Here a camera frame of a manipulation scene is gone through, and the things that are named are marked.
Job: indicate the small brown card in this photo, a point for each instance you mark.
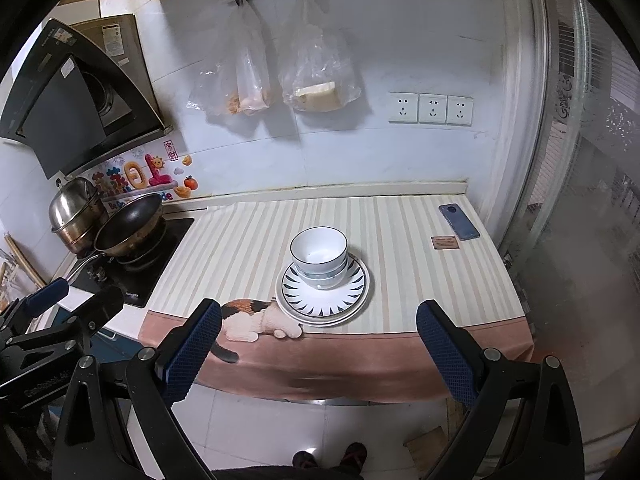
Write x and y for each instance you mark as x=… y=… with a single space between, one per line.
x=445 y=242

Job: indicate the colourful lettering wall sticker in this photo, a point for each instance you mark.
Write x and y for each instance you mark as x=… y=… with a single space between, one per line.
x=132 y=172

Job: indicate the white wall outlet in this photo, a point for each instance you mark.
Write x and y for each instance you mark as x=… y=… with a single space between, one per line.
x=459 y=110
x=433 y=108
x=404 y=107

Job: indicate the white plate blue petal pattern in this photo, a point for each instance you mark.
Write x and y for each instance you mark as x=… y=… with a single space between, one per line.
x=345 y=290

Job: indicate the black frying pan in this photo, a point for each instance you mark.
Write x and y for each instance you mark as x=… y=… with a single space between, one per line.
x=130 y=220

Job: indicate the clear plastic bag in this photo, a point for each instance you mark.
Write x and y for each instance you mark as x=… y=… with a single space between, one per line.
x=215 y=85
x=317 y=75
x=252 y=85

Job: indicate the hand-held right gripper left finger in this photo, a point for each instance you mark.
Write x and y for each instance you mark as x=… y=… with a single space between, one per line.
x=195 y=345

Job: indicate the white bowl blue rim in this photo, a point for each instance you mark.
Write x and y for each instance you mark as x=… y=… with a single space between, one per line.
x=320 y=277
x=317 y=247

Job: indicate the cardboard piece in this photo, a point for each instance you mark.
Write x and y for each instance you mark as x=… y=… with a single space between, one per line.
x=425 y=447

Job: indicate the wooden stick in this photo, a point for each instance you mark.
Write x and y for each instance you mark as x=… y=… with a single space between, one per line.
x=22 y=260

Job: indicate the blue smartphone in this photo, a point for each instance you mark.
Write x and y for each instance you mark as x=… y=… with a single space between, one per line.
x=460 y=222

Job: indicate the stainless steel steamer pot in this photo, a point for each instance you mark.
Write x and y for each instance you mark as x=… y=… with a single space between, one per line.
x=75 y=205

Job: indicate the red seal wall sticker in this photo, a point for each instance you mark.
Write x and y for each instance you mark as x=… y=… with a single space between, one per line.
x=170 y=151

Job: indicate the black cooktop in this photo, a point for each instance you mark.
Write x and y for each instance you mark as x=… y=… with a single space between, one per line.
x=150 y=285

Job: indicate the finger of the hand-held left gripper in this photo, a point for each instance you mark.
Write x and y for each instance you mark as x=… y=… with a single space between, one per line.
x=97 y=310
x=47 y=296

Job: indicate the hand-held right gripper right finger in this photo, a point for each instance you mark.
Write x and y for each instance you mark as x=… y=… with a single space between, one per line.
x=445 y=355

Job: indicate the striped tablecloth with cat print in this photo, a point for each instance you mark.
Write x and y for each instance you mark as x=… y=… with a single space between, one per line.
x=400 y=285

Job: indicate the yellow-orange toy food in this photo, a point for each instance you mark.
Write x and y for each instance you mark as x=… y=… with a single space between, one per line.
x=181 y=194

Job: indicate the glass sliding door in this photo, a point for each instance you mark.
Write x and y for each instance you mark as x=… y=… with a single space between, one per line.
x=590 y=210

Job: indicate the dark shoe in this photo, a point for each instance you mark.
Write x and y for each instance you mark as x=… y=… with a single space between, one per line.
x=354 y=456
x=304 y=459

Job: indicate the black range hood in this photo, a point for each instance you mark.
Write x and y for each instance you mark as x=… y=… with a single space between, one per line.
x=60 y=95

